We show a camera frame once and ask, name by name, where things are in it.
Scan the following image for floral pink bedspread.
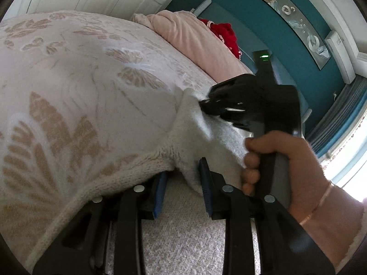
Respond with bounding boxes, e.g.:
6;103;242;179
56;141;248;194
1;11;216;267

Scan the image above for right forearm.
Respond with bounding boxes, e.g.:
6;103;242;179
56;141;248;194
296;181;367;273

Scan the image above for right hand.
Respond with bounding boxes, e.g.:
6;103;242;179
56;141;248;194
240;130;335;224

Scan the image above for floral wall picture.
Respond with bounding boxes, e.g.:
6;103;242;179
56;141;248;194
263;0;331;70

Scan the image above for teal upholstered headboard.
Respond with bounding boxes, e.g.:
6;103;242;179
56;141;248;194
193;16;312;130

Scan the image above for cream knitted sweater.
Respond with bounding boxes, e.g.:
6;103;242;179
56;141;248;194
25;89;246;274

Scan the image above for pink fluffy pillow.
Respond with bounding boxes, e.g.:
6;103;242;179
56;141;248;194
133;10;253;83

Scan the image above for red plush toy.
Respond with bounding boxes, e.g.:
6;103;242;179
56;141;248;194
199;18;242;60

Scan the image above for thin gold bracelet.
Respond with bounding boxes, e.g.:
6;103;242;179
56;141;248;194
298;181;336;226

